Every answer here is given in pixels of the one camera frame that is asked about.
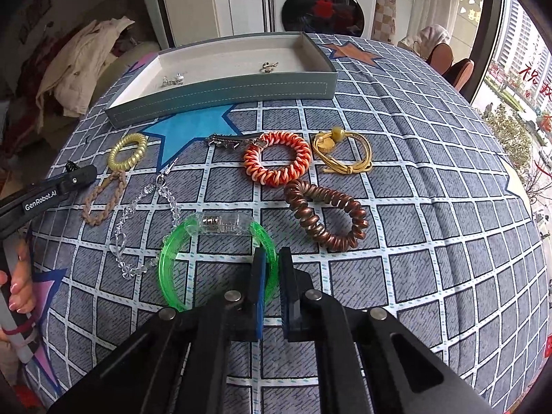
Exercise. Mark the dark red clothes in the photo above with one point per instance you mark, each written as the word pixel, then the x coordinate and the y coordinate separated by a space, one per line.
pixel 26 108

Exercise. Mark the grey jewelry tray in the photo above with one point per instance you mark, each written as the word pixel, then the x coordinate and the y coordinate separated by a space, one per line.
pixel 215 90

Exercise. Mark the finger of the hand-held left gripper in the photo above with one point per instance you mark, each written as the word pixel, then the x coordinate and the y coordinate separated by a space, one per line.
pixel 80 177

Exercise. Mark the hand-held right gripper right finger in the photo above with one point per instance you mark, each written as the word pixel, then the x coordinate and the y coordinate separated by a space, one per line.
pixel 287 293

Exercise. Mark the brown chair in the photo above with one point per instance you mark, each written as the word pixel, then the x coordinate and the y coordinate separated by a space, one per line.
pixel 461 73
pixel 440 58

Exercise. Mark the cream jacket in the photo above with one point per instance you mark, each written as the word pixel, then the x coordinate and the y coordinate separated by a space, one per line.
pixel 77 64

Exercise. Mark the silver hair clip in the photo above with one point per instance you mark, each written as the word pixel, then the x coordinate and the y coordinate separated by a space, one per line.
pixel 228 139

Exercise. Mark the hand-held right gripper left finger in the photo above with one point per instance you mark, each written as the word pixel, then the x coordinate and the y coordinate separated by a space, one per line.
pixel 258 293

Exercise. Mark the white cabinet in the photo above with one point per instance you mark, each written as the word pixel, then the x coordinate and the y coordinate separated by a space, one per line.
pixel 241 0

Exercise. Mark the checkered towel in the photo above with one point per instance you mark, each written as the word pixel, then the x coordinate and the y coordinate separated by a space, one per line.
pixel 384 17

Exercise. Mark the person's left hand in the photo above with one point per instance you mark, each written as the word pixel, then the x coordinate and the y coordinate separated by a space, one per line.
pixel 19 280

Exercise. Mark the star printed checked tablecloth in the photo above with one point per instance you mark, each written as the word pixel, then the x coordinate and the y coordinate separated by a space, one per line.
pixel 409 224

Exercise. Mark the white cloth on chair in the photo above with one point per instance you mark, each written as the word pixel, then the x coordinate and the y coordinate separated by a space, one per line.
pixel 427 39

